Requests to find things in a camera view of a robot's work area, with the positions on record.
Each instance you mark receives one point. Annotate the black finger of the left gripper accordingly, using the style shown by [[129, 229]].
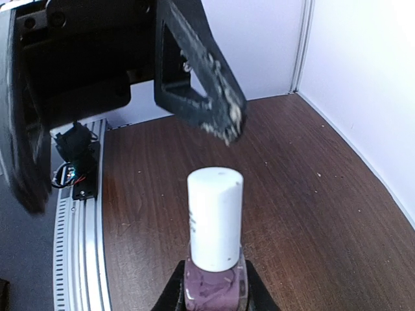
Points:
[[192, 78]]

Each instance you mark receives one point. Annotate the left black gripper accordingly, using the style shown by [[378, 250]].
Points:
[[64, 61]]

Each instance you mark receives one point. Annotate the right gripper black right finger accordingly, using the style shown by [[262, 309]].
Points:
[[259, 298]]

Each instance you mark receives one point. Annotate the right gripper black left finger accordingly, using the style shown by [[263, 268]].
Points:
[[172, 296]]

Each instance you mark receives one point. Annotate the purple nail polish bottle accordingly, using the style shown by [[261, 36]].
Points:
[[225, 290]]

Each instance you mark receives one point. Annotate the white nail polish cap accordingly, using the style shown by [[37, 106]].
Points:
[[215, 201]]

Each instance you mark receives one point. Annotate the aluminium front rail frame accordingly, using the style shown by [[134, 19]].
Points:
[[79, 271]]

